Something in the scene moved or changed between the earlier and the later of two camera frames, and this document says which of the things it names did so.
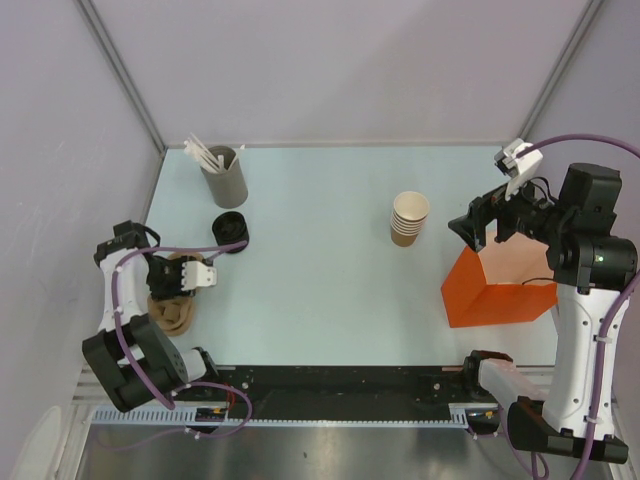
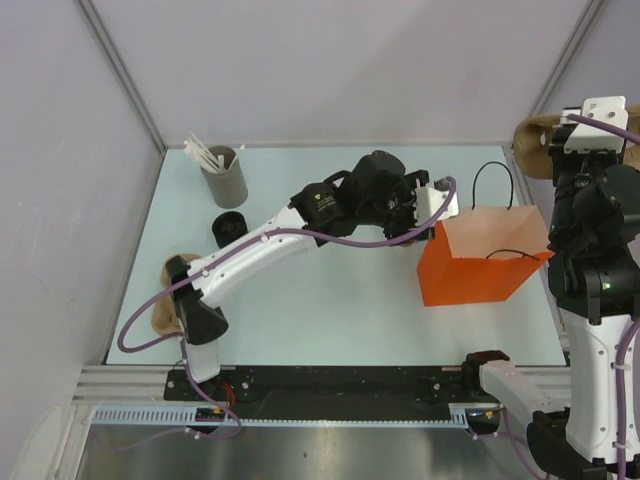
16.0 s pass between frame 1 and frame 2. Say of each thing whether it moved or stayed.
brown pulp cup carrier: moved
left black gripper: moved
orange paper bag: moved
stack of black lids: stayed
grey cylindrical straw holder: stayed
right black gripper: moved
